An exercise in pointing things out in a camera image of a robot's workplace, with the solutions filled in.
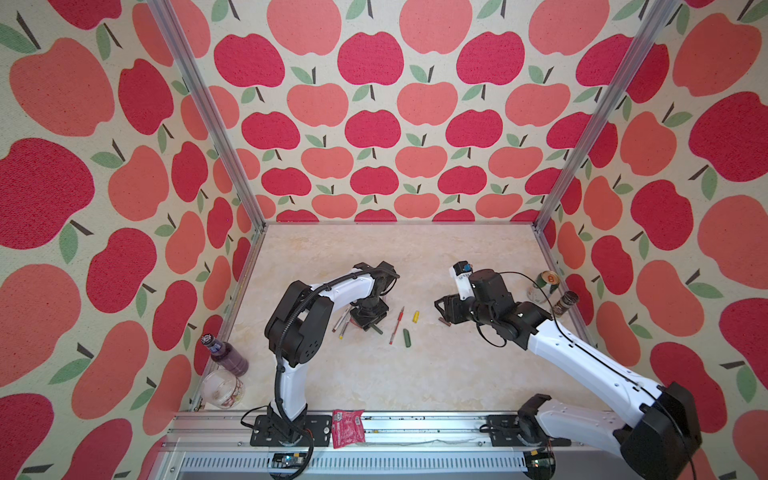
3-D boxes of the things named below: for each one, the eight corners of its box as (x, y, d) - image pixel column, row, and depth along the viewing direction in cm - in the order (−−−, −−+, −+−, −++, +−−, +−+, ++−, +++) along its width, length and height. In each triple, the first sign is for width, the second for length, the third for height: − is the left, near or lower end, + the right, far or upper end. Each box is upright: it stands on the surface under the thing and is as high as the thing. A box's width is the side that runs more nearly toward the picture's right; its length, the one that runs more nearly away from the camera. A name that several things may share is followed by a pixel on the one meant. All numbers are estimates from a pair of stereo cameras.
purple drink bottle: (233, 377, 85) (197, 348, 69) (238, 362, 88) (205, 330, 72) (245, 377, 85) (212, 348, 69) (250, 362, 88) (219, 330, 72)
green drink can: (528, 307, 101) (544, 286, 91) (523, 292, 105) (538, 270, 95) (545, 307, 101) (563, 286, 91) (539, 292, 105) (555, 270, 95)
